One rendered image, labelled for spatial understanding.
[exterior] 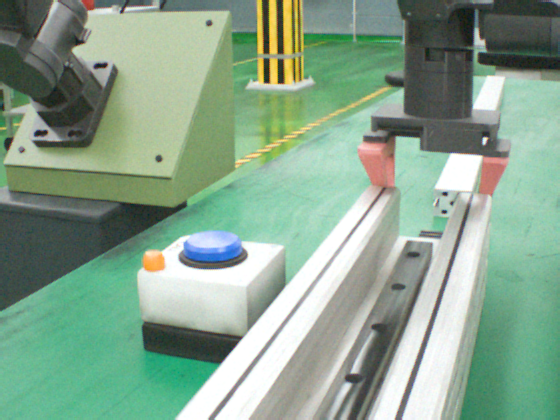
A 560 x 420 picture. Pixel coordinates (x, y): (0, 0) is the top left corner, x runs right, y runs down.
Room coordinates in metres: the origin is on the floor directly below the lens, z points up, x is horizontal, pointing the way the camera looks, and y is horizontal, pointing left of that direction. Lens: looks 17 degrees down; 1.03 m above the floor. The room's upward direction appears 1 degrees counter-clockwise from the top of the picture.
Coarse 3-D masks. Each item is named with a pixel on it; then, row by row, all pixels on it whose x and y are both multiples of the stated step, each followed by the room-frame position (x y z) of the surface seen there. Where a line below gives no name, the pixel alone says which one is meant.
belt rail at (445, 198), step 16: (496, 80) 1.59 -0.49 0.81; (480, 96) 1.37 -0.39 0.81; (496, 96) 1.37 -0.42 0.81; (448, 160) 0.88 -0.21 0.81; (464, 160) 0.88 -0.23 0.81; (480, 160) 0.88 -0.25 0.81; (448, 176) 0.81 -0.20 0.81; (464, 176) 0.81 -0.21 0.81; (480, 176) 0.89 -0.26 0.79; (448, 192) 0.76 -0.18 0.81; (448, 208) 0.76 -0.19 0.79
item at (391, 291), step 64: (384, 192) 0.56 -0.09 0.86; (320, 256) 0.43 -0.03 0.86; (384, 256) 0.51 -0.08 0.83; (448, 256) 0.42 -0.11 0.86; (320, 320) 0.35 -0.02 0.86; (384, 320) 0.40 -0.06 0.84; (448, 320) 0.33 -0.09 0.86; (256, 384) 0.28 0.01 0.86; (320, 384) 0.35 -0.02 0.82; (384, 384) 0.28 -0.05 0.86; (448, 384) 0.28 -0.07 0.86
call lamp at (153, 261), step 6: (150, 252) 0.48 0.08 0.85; (156, 252) 0.48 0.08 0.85; (144, 258) 0.47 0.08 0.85; (150, 258) 0.47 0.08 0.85; (156, 258) 0.47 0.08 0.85; (162, 258) 0.47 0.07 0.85; (144, 264) 0.47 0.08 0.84; (150, 264) 0.47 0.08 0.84; (156, 264) 0.47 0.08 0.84; (162, 264) 0.47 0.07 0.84; (150, 270) 0.47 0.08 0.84; (156, 270) 0.47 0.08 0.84
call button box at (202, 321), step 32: (256, 256) 0.50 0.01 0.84; (160, 288) 0.46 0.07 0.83; (192, 288) 0.46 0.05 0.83; (224, 288) 0.45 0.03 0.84; (256, 288) 0.46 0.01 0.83; (160, 320) 0.47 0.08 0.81; (192, 320) 0.46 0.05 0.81; (224, 320) 0.45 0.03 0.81; (256, 320) 0.46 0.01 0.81; (160, 352) 0.47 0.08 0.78; (192, 352) 0.46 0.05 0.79; (224, 352) 0.45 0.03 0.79
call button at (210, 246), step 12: (192, 240) 0.49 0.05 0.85; (204, 240) 0.49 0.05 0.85; (216, 240) 0.49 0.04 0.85; (228, 240) 0.49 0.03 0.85; (240, 240) 0.50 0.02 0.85; (192, 252) 0.48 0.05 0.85; (204, 252) 0.48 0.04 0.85; (216, 252) 0.48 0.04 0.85; (228, 252) 0.48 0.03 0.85; (240, 252) 0.49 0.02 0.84
